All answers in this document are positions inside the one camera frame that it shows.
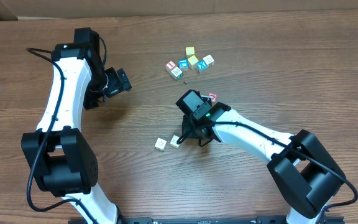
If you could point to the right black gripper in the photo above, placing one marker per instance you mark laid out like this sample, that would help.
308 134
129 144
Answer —
191 131

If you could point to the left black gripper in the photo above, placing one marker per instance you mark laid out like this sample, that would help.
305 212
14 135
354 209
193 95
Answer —
124 80

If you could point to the blue P letter block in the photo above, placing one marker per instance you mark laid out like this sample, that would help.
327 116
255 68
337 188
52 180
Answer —
174 141

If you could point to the white patterned wooden block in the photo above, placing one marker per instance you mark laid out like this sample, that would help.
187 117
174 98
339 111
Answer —
160 144

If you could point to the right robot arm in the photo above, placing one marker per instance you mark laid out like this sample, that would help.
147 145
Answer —
303 170

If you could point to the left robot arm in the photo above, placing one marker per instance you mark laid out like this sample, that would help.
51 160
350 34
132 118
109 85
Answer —
63 167

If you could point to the red O letter block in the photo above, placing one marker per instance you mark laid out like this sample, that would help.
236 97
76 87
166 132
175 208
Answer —
213 97

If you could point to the white green patterned block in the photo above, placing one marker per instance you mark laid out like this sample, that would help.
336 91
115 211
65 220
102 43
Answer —
176 73

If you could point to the blue X letter block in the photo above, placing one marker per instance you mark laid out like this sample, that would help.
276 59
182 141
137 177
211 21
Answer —
202 66

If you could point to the blue L letter block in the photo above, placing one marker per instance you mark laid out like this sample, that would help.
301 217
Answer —
183 64

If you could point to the red I letter block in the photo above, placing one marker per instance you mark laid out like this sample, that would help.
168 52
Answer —
170 65

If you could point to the yellow block near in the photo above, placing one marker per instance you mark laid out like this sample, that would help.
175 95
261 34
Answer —
192 62

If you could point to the yellow block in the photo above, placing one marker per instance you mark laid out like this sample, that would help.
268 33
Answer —
192 62
189 51

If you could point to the white patterned block far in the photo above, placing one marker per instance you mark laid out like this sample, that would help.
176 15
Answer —
209 60

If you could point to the yellow block far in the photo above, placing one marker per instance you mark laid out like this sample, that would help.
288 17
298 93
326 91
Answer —
189 51

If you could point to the cardboard box edge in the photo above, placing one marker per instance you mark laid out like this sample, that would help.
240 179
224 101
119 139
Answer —
15 9

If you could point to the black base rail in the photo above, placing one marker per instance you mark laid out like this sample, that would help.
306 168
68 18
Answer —
257 220

